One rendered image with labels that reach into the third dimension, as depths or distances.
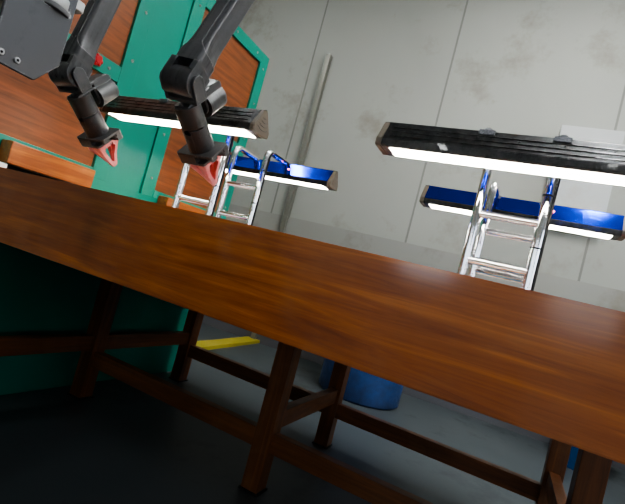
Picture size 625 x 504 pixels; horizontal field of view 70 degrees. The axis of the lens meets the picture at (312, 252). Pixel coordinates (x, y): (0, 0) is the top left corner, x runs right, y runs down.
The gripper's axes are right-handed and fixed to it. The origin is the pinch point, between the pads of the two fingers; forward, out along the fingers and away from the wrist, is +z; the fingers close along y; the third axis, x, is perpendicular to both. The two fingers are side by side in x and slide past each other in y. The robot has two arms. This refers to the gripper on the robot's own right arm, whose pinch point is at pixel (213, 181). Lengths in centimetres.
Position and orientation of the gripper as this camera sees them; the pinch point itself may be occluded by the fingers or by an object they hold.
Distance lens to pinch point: 111.2
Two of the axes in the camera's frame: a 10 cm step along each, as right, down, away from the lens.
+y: -8.8, -2.1, 4.2
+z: 1.4, 7.3, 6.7
